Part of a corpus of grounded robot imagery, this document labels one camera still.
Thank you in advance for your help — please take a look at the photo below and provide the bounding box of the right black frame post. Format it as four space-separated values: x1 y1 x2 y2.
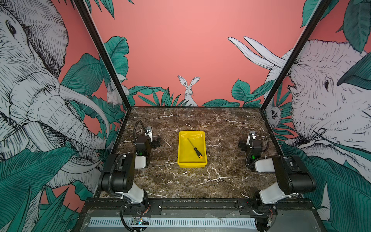
260 0 331 111

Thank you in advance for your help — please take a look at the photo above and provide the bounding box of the left black frame post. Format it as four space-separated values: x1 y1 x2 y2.
73 0 131 111

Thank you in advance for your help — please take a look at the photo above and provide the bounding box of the black yellow handled screwdriver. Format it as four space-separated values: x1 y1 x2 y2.
188 138 203 159

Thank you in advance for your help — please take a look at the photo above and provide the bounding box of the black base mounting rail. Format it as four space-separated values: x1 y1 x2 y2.
81 198 315 218

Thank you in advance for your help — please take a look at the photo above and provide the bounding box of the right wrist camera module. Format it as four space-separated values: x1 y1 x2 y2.
247 130 256 144

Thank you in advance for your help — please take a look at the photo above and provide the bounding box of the white slotted cable duct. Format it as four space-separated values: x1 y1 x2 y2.
88 217 256 229

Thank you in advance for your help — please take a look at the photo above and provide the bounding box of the left black corrugated cable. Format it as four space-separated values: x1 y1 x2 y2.
133 119 148 146

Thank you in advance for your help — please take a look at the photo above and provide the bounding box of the small green circuit board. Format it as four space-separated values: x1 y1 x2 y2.
131 217 150 227

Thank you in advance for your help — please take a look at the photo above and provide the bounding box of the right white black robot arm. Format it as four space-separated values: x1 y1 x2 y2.
238 138 317 207

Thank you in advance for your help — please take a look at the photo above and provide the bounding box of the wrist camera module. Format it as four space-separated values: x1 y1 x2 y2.
247 130 256 144
145 126 153 141

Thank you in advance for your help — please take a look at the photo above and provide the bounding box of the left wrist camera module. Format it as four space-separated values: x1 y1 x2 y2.
145 126 153 141

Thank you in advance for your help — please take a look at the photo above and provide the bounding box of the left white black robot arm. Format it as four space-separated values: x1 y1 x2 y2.
98 135 161 207

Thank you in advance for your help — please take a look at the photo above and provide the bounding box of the yellow plastic bin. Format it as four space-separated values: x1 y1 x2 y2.
177 130 208 168

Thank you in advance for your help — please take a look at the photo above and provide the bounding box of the black frame post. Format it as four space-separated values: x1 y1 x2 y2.
73 0 131 111
260 0 331 111

